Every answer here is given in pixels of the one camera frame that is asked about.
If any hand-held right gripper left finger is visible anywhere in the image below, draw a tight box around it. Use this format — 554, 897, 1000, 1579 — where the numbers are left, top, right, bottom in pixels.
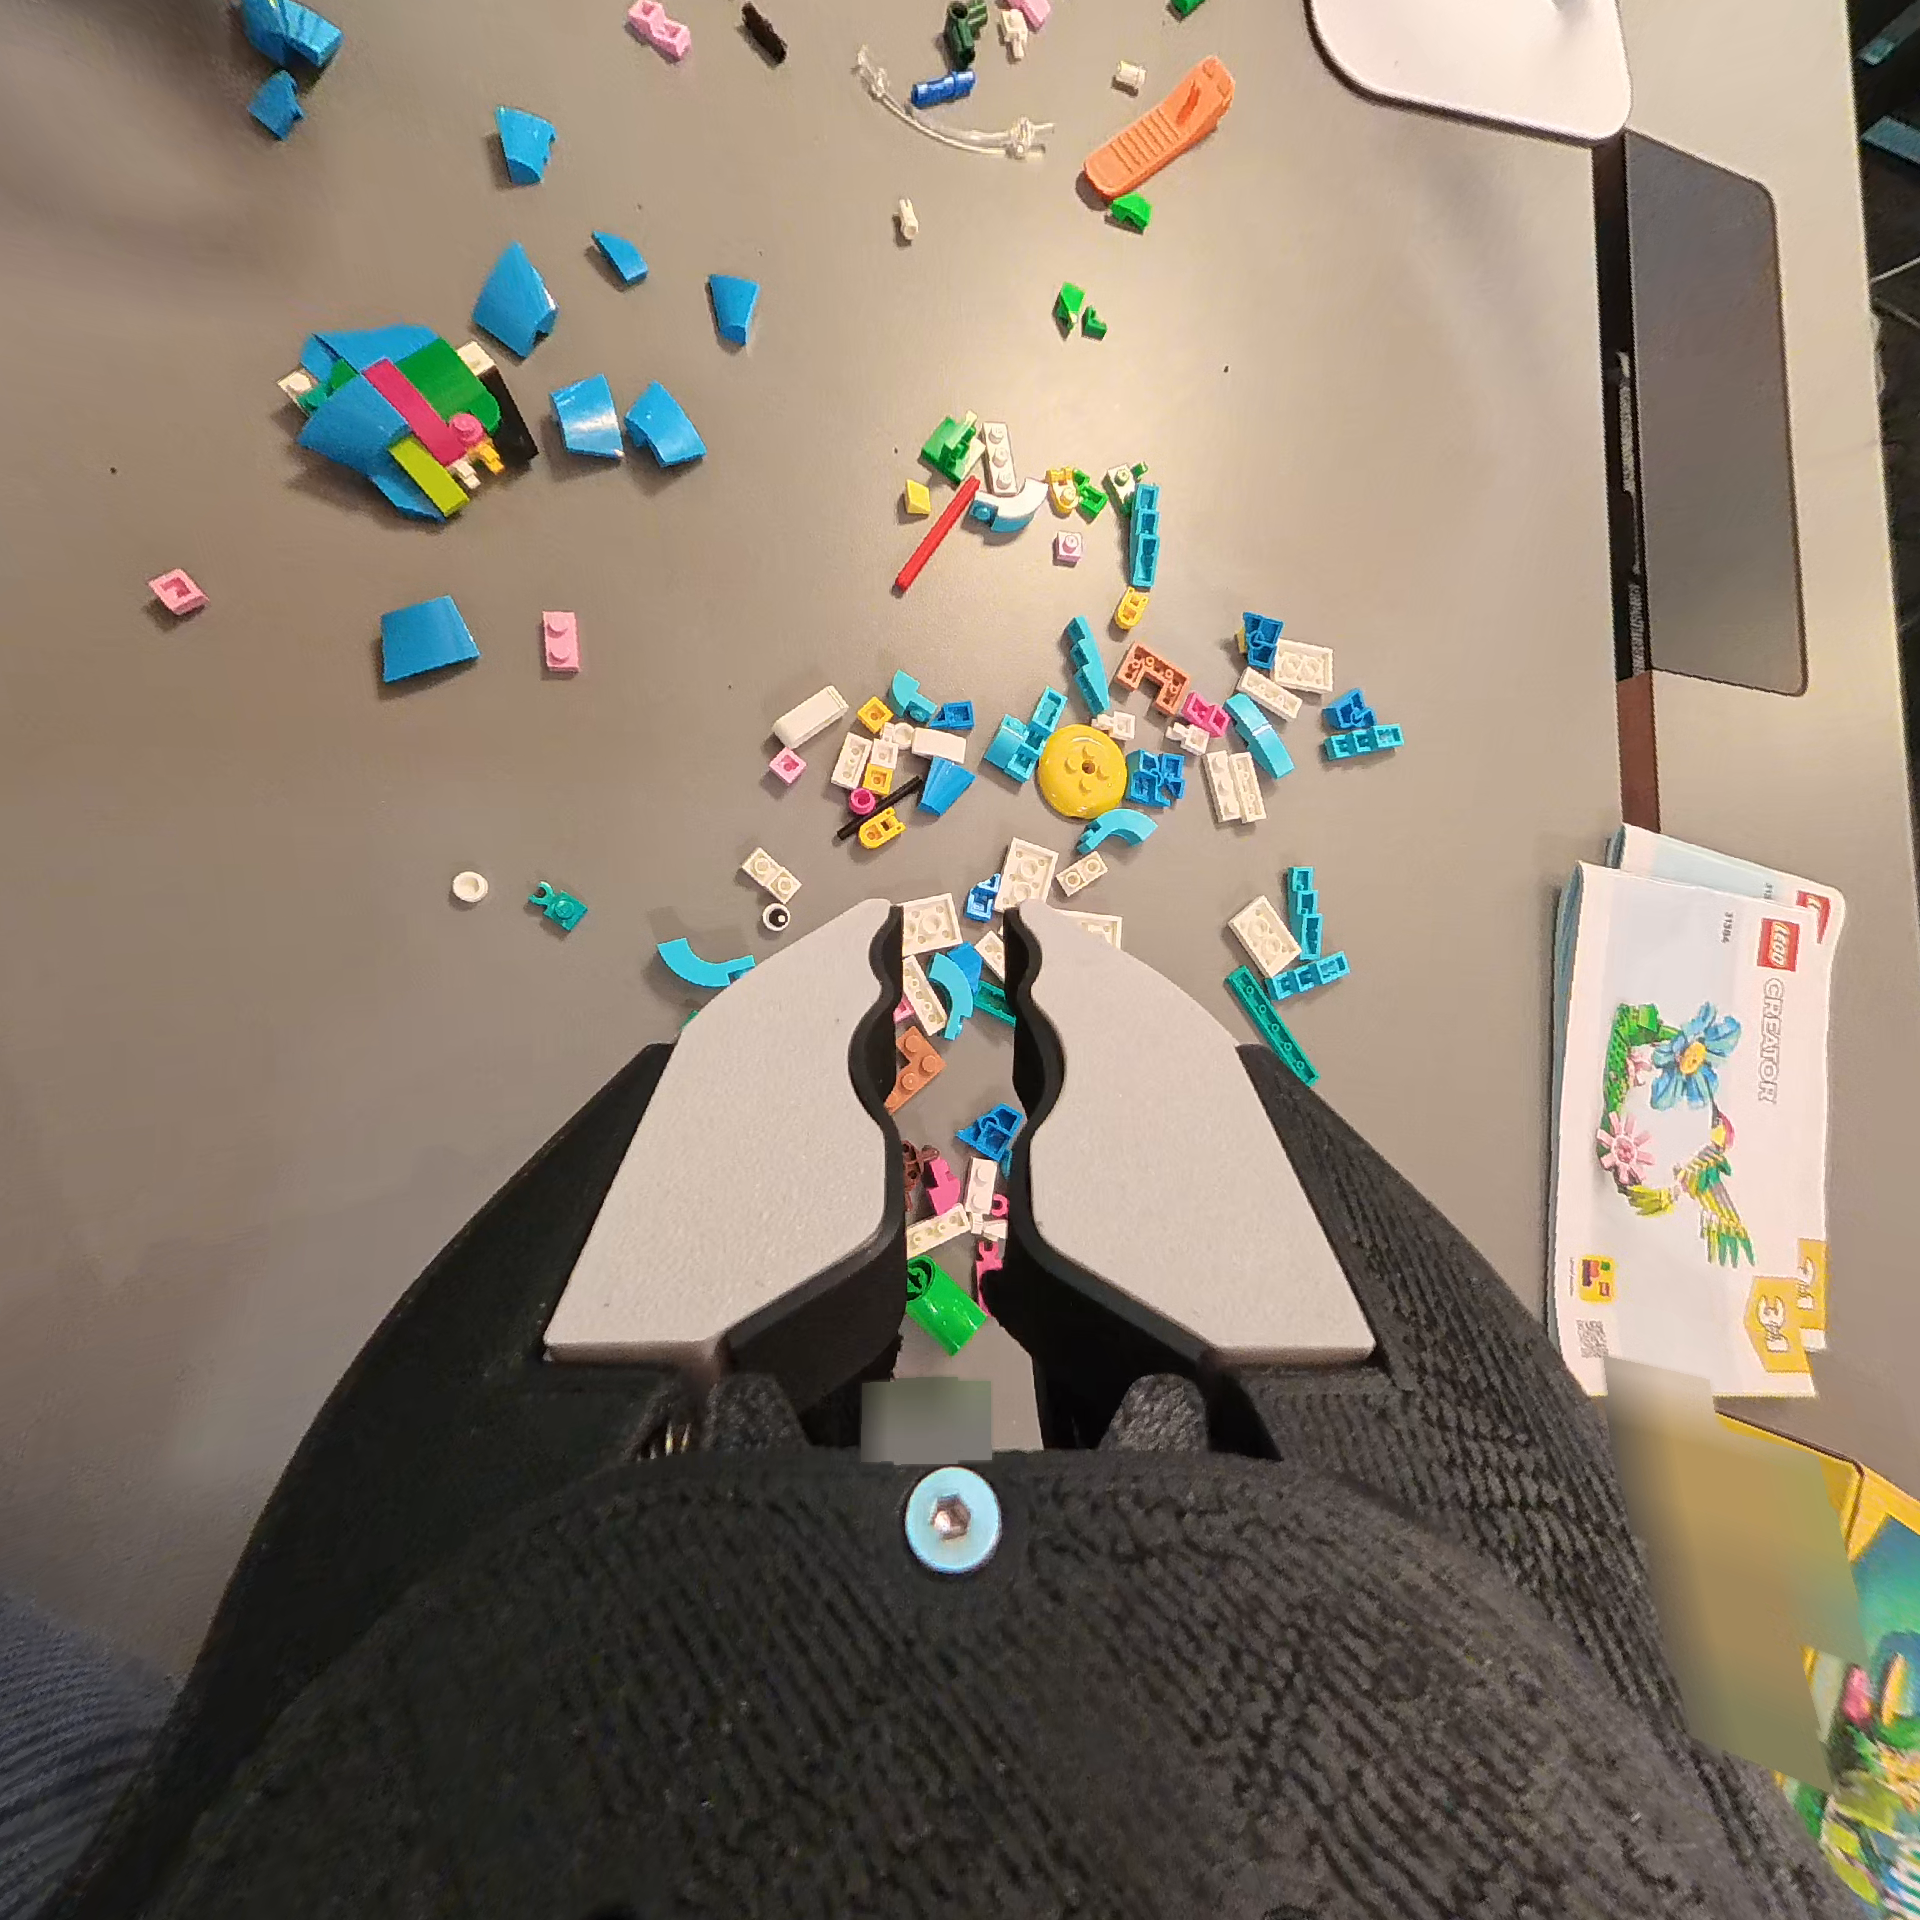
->
541, 897, 913, 1370

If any transparent curved lego piece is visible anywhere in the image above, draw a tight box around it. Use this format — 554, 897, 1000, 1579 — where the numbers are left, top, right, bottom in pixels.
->
853, 45, 1055, 160

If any bright green lego brick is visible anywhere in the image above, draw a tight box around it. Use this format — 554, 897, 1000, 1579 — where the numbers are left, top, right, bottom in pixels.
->
904, 1255, 991, 1357

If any yellow lego box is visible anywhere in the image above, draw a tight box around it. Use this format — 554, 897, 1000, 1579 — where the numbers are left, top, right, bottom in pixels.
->
1710, 1409, 1920, 1920

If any lego instruction booklet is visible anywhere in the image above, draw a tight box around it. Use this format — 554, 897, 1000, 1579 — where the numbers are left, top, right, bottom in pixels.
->
1603, 822, 1850, 947
1547, 857, 1835, 1402

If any pile of small lego pieces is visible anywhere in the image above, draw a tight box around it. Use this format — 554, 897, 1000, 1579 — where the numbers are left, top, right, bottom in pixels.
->
742, 406, 1409, 1354

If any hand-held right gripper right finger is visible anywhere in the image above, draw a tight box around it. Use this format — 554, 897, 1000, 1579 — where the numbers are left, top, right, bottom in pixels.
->
1000, 897, 1384, 1370

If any yellow round lego brick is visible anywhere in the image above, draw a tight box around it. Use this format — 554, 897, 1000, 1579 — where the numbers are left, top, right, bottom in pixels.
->
1035, 723, 1129, 822

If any person's leg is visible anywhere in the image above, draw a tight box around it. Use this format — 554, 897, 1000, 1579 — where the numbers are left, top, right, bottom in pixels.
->
0, 1586, 185, 1920

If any white monitor base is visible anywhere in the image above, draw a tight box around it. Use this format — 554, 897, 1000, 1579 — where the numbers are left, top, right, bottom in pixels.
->
1304, 0, 1634, 147

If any red lego rod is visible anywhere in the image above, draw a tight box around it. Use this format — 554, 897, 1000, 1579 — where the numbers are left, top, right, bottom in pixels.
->
895, 475, 983, 597

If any orange brick separator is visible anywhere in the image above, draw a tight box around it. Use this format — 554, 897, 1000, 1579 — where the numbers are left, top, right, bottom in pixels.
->
1081, 56, 1240, 205

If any multicolour lego build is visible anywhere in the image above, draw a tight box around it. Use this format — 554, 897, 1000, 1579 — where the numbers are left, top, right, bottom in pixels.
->
278, 321, 541, 527

